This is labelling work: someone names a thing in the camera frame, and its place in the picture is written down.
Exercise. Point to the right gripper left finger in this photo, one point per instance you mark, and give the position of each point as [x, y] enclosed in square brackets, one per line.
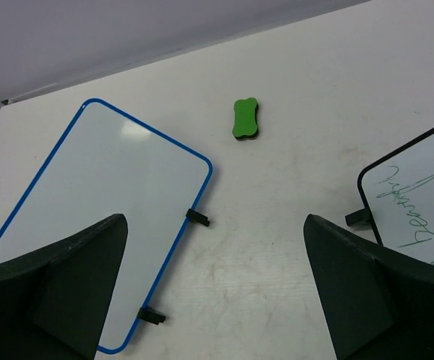
[54, 300]

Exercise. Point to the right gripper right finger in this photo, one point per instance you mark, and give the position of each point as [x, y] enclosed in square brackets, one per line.
[378, 303]

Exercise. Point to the blue framed whiteboard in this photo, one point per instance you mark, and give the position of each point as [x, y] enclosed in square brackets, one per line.
[108, 162]

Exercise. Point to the green whiteboard eraser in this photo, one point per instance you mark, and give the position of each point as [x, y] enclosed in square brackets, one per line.
[245, 125]

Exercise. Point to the black framed whiteboard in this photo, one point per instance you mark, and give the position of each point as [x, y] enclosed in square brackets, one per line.
[397, 191]

